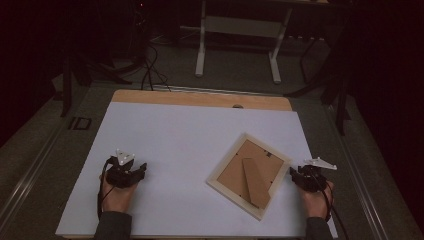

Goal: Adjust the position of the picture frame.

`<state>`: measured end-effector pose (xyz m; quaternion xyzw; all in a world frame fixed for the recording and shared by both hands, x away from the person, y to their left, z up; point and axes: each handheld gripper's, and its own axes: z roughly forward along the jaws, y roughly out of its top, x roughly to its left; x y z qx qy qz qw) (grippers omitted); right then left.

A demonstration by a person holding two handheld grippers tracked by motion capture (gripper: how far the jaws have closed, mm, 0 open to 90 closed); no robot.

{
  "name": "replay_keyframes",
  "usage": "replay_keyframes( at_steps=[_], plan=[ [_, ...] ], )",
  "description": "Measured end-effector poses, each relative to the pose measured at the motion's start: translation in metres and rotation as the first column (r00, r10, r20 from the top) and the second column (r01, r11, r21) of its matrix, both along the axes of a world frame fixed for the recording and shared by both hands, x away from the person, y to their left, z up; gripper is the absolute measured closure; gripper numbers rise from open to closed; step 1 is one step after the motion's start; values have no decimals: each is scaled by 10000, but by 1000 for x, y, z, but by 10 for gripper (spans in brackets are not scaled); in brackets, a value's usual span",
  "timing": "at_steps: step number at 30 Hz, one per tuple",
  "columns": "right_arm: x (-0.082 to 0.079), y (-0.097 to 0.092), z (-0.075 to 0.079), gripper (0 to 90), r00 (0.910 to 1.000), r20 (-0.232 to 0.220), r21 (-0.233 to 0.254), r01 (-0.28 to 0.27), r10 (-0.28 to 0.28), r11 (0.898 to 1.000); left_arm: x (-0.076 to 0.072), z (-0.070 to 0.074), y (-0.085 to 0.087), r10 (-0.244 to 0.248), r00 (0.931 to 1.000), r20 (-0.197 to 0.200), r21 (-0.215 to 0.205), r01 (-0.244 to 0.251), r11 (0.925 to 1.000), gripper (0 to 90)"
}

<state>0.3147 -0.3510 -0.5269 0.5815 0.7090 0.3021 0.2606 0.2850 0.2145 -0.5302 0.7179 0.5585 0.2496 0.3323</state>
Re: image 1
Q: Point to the black floor plate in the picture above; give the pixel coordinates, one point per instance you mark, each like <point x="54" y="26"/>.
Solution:
<point x="80" y="123"/>

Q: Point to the metal floor rail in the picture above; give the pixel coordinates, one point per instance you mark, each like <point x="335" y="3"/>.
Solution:
<point x="31" y="175"/>
<point x="361" y="181"/>

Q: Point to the person's right hand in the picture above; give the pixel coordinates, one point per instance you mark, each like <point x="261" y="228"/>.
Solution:
<point x="316" y="204"/>

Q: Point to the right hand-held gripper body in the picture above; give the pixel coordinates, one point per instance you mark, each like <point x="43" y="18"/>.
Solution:
<point x="311" y="180"/>

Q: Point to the black metal stand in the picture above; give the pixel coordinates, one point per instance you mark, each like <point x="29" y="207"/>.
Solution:
<point x="66" y="86"/>
<point x="340" y="100"/>

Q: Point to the white table sheet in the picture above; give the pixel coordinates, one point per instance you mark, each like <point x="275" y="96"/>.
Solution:
<point x="180" y="160"/>

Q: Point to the person's left hand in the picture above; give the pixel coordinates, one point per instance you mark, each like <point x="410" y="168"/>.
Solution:
<point x="116" y="200"/>

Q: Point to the wooden picture frame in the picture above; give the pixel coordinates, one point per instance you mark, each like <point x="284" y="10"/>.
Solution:
<point x="251" y="175"/>

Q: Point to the metal strip behind table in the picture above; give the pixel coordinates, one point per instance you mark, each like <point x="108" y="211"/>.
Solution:
<point x="213" y="90"/>

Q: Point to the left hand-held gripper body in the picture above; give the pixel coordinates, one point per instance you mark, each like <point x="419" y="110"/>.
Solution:
<point x="121" y="175"/>

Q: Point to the white metal desk frame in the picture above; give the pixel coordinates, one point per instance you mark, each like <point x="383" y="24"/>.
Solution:
<point x="241" y="26"/>

